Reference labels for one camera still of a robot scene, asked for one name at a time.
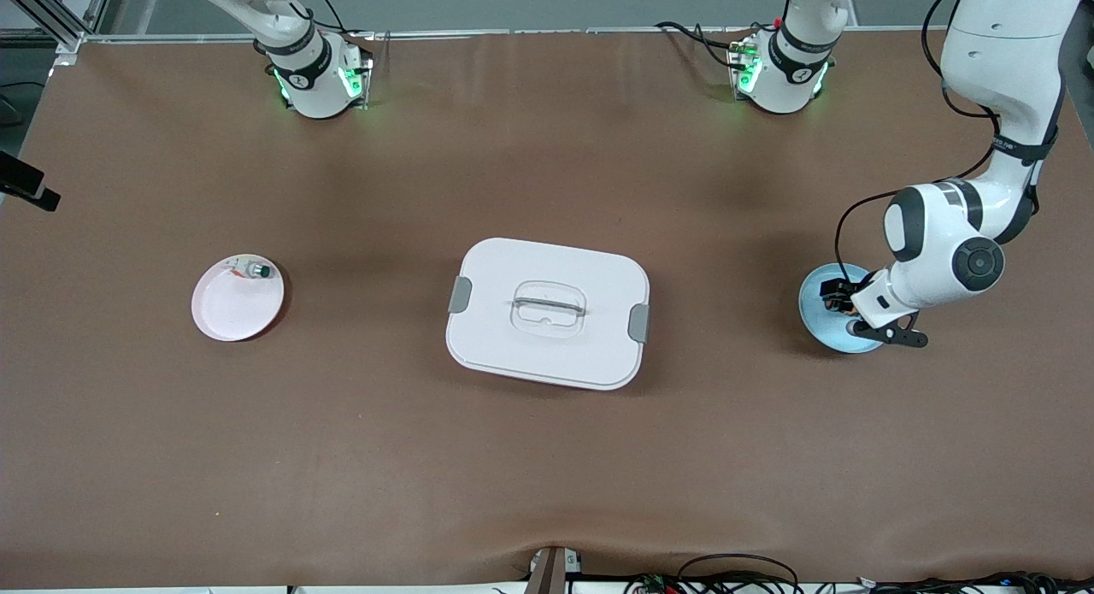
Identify black cable bundle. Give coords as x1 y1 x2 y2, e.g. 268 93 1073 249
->
855 570 1094 594

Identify black right base cable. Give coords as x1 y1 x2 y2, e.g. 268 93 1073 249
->
295 0 353 36

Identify aluminium frame profile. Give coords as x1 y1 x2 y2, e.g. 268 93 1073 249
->
0 0 116 55

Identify light blue round plate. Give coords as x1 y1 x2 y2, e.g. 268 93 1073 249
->
798 262 896 356

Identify metal table edge bracket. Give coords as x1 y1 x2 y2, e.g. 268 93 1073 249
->
525 545 584 594

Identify brown table mat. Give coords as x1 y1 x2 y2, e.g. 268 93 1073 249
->
0 28 1094 591

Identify black base cable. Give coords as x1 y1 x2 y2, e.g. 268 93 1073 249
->
295 0 353 36
654 21 741 67

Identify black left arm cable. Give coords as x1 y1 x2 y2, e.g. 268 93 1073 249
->
835 0 1039 280

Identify black cable loop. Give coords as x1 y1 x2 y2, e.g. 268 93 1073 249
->
675 553 804 594

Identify pink round plate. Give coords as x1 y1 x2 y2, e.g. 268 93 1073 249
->
191 254 285 343

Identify pink box with white lid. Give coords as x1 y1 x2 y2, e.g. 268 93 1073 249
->
445 238 651 391

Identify black left base cable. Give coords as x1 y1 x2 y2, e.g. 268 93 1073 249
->
654 21 741 67

